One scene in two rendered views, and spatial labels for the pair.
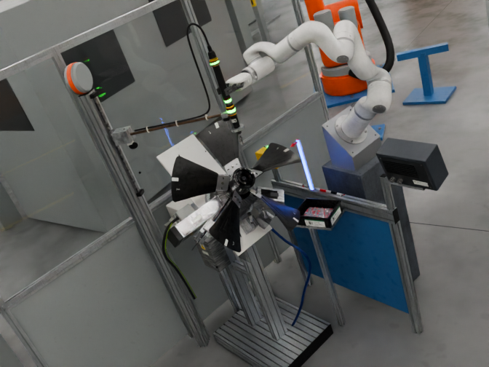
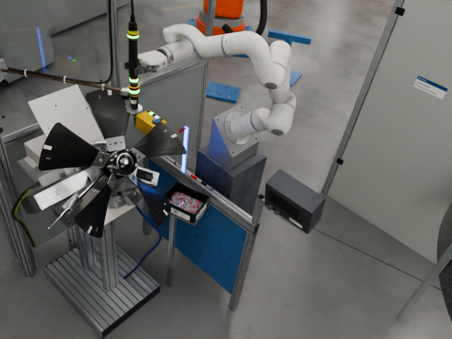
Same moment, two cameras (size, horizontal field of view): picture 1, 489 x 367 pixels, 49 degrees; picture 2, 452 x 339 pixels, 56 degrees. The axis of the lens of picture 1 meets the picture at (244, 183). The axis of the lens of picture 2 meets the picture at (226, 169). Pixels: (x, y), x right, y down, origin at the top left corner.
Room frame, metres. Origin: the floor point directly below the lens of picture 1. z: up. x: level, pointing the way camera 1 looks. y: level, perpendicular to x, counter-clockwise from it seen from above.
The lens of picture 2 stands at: (0.90, 0.12, 2.55)
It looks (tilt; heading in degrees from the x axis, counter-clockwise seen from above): 41 degrees down; 338
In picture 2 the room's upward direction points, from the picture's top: 10 degrees clockwise
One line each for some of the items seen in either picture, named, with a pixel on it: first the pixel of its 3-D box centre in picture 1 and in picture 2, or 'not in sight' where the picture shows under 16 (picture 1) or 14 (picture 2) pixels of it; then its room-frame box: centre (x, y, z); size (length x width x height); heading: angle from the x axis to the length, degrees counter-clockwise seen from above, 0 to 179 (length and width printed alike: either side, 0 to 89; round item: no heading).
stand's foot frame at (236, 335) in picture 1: (271, 333); (101, 280); (2.60, 0.16, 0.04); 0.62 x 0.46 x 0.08; 33
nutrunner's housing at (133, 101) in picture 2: (224, 91); (133, 68); (2.50, -0.06, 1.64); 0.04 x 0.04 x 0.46
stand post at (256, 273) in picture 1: (262, 288); (107, 249); (2.52, 0.11, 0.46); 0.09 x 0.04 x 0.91; 123
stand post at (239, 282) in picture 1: (231, 261); (82, 214); (2.71, 0.23, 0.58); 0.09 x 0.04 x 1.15; 123
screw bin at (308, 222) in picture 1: (317, 212); (184, 202); (2.47, -0.32, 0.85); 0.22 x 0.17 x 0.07; 48
